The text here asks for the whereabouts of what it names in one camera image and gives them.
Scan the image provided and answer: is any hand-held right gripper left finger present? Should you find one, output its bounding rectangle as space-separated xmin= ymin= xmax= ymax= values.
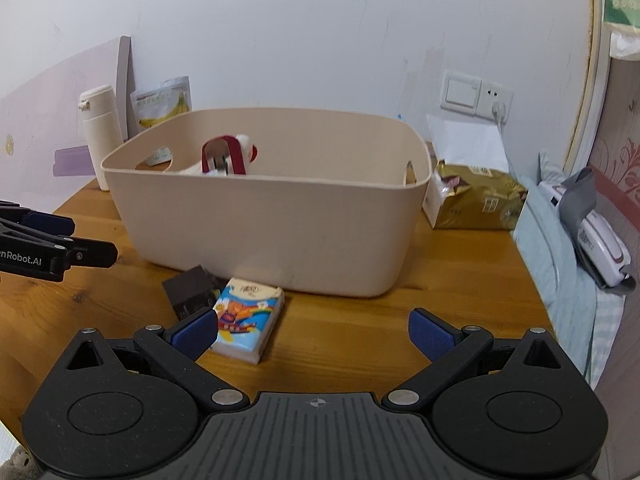
xmin=52 ymin=307 xmax=250 ymax=415

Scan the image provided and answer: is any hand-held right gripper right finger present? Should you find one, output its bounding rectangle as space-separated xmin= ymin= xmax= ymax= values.
xmin=382 ymin=308 xmax=583 ymax=413

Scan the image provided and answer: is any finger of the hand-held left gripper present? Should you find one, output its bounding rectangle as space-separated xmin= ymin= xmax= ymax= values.
xmin=0 ymin=200 xmax=77 ymax=250
xmin=62 ymin=237 xmax=119 ymax=268

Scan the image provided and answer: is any cartoon print tissue pack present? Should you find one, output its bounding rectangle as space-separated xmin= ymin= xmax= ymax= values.
xmin=209 ymin=277 xmax=286 ymax=365

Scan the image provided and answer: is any beige plastic storage basket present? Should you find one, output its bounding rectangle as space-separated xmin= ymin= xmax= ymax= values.
xmin=101 ymin=106 xmax=433 ymax=297

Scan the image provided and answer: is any dark brown box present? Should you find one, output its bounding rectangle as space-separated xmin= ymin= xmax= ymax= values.
xmin=161 ymin=266 xmax=224 ymax=322

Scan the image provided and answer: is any white thermos bottle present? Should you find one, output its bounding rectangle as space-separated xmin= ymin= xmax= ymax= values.
xmin=80 ymin=85 xmax=123 ymax=192

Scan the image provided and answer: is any pink grey board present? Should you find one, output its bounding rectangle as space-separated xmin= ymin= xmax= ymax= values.
xmin=0 ymin=36 xmax=133 ymax=201

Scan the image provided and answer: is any light blue bedding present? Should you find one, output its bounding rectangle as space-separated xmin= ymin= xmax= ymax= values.
xmin=512 ymin=150 xmax=626 ymax=386

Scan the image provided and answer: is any gold tissue pack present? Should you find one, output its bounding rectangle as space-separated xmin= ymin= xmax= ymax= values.
xmin=421 ymin=159 xmax=528 ymax=231

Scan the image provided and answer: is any banana print snack bag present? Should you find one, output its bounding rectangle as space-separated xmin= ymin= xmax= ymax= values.
xmin=130 ymin=76 xmax=192 ymax=138

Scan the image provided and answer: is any white handheld device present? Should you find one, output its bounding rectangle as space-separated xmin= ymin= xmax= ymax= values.
xmin=537 ymin=182 xmax=632 ymax=288

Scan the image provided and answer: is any white paper bag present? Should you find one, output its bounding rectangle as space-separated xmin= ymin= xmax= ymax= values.
xmin=426 ymin=114 xmax=511 ymax=173

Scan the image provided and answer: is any cream plush toy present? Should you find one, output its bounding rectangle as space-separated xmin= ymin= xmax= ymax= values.
xmin=0 ymin=450 xmax=32 ymax=480

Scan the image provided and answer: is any floral bed headboard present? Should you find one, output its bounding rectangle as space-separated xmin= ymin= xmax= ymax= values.
xmin=565 ymin=0 xmax=640 ymax=480

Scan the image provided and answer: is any white plastic bag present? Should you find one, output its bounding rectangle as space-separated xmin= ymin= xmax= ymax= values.
xmin=607 ymin=27 xmax=640 ymax=59

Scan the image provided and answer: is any white wall switch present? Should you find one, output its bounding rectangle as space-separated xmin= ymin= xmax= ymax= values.
xmin=441 ymin=72 xmax=483 ymax=113

